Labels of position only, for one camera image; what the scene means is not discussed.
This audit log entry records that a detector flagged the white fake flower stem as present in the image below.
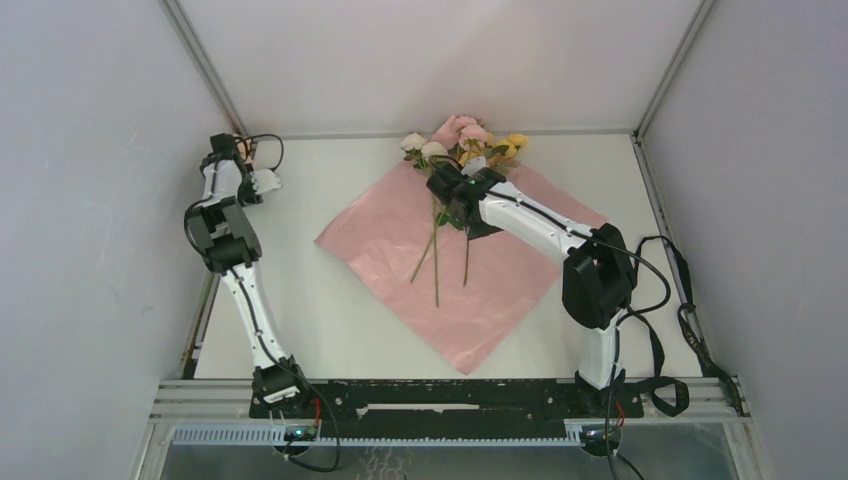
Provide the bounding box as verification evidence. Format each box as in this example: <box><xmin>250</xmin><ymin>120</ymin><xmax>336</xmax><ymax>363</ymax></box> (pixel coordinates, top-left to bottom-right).
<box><xmin>401</xmin><ymin>133</ymin><xmax>448</xmax><ymax>308</ymax></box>

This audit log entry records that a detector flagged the yellow fake flower stem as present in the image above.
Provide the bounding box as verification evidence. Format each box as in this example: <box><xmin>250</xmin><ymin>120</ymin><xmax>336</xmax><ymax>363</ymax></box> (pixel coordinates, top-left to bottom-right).
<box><xmin>457</xmin><ymin>132</ymin><xmax>531</xmax><ymax>289</ymax></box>

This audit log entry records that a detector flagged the pink fake flower stem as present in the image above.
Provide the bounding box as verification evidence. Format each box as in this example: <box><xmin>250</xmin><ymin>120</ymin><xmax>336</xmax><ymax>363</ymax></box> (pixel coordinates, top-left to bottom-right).
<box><xmin>409</xmin><ymin>115</ymin><xmax>495</xmax><ymax>286</ymax></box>

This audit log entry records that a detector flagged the pink wrapping paper sheet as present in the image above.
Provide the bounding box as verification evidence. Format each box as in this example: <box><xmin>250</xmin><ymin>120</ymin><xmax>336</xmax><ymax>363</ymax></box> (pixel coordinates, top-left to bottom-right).
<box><xmin>315</xmin><ymin>161</ymin><xmax>605</xmax><ymax>374</ymax></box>

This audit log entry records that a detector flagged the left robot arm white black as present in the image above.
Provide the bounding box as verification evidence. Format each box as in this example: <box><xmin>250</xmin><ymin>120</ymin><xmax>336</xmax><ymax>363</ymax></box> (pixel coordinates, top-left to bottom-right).
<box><xmin>183</xmin><ymin>154</ymin><xmax>313</xmax><ymax>417</ymax></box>

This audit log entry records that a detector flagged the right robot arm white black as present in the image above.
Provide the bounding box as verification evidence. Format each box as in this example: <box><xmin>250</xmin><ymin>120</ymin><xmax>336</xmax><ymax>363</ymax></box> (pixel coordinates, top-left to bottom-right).
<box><xmin>427</xmin><ymin>157</ymin><xmax>637</xmax><ymax>416</ymax></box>

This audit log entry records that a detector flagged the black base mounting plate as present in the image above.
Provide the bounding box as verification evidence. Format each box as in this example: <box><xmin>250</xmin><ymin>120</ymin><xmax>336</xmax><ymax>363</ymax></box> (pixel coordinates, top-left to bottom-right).
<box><xmin>249</xmin><ymin>379</ymin><xmax>644</xmax><ymax>438</ymax></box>

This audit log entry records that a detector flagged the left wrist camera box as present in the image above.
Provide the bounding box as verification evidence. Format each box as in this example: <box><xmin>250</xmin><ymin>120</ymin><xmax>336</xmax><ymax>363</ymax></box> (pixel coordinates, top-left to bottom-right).
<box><xmin>207</xmin><ymin>133</ymin><xmax>242</xmax><ymax>163</ymax></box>

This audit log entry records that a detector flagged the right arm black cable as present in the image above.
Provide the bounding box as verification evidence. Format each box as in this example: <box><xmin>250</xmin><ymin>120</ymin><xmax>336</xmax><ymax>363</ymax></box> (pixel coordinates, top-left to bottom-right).
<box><xmin>430</xmin><ymin>153</ymin><xmax>674</xmax><ymax>480</ymax></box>

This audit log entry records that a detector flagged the white cable duct strip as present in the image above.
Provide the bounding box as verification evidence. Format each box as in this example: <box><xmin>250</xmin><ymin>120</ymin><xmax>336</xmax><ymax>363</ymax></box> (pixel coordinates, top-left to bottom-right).
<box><xmin>171</xmin><ymin>424</ymin><xmax>585</xmax><ymax>447</ymax></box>

